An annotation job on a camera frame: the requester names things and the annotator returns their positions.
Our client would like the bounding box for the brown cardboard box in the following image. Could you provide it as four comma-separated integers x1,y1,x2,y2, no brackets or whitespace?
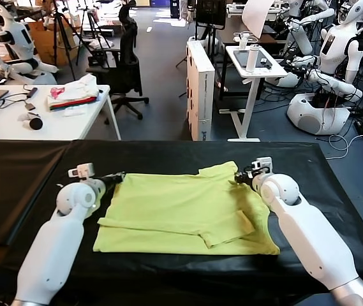
27,20,82,68

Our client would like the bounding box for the white humanoid robot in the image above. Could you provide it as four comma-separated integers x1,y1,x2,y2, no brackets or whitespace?
285,0,363,136
0,0,59,85
283,0,335,55

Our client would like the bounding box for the stack of folded clothes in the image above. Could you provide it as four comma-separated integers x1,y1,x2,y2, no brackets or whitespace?
47,73,101,112

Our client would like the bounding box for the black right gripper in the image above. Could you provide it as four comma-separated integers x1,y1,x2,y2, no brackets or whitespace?
234,170,260,187

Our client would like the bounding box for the white office desk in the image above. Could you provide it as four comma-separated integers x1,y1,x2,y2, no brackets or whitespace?
0,84,122,141

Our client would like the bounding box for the small white standing desk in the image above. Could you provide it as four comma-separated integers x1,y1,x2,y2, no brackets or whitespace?
218,45,289,143

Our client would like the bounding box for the yellow t-shirt with print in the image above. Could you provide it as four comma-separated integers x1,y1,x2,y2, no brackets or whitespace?
92,160,280,256

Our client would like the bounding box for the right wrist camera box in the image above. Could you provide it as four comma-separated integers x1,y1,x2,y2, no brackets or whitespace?
251,156,273,171

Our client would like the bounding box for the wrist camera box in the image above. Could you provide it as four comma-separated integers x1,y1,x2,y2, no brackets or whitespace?
68,163,96,179
251,156,273,171

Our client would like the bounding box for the black office chair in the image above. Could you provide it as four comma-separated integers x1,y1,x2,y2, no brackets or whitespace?
85,1,150,125

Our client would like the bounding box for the large black tablecloth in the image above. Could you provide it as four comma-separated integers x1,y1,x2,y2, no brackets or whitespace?
0,139,363,306

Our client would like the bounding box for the large white sheet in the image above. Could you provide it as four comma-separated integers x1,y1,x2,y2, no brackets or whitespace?
242,0,273,39

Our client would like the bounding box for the white water bottle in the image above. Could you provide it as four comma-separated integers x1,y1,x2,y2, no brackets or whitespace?
246,44,261,73

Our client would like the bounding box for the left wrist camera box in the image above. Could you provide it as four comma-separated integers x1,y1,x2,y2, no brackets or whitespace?
68,163,96,179

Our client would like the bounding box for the black monitor on stand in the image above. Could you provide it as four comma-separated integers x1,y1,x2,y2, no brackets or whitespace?
195,0,233,103

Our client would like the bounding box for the tall white cardboard box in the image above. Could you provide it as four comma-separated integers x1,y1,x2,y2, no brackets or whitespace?
186,40,216,142

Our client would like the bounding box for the brownish black table cover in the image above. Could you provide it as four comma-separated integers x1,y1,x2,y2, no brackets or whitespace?
0,139,73,246

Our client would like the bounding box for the black camera tripod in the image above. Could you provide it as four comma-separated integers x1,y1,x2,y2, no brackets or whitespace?
42,0,83,82
75,8,112,68

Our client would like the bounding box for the white floor cable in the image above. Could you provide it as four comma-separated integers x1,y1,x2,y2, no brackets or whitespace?
326,133,363,159

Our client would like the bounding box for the dark tablet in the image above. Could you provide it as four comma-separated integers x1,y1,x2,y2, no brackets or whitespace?
233,50,273,69

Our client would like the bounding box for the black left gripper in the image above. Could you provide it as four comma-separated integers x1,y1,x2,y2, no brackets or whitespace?
100,173,126,194

